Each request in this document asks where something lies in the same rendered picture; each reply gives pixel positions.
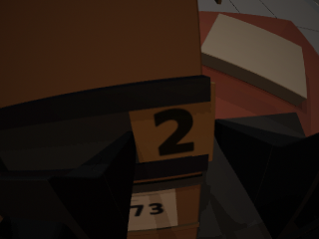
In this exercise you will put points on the white paper ticket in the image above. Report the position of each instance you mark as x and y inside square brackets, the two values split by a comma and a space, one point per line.
[153, 209]

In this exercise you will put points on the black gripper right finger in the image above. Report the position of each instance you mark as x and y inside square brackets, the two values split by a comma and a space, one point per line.
[278, 171]

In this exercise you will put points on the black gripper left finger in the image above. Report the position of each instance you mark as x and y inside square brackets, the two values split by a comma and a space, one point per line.
[94, 200]

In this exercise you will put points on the brown tile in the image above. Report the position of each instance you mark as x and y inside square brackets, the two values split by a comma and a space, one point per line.
[172, 132]

